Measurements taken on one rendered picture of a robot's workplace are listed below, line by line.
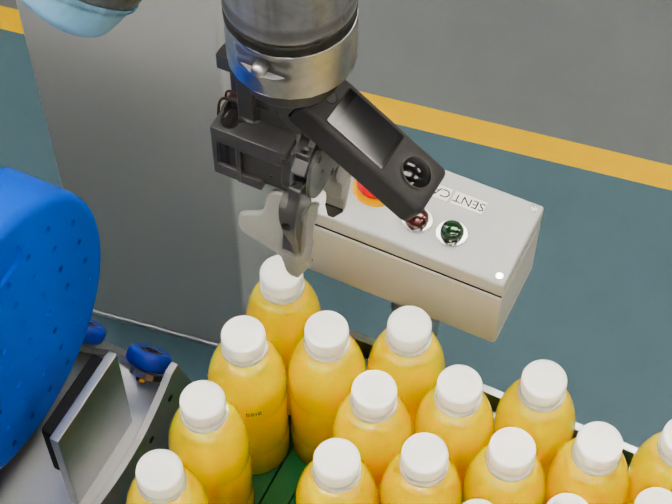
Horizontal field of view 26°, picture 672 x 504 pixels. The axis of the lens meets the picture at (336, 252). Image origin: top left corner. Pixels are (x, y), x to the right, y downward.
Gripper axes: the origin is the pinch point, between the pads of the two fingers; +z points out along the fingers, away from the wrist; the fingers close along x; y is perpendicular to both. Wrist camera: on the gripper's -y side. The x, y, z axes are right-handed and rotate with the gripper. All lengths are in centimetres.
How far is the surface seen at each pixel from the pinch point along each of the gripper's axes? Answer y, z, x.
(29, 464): 23.6, 31.1, 15.9
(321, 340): -0.4, 13.4, 1.1
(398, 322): -5.6, 13.4, -3.5
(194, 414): 6.0, 13.3, 12.3
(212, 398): 5.4, 13.4, 10.3
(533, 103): 18, 124, -128
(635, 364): -20, 124, -80
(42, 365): 23.7, 21.1, 10.4
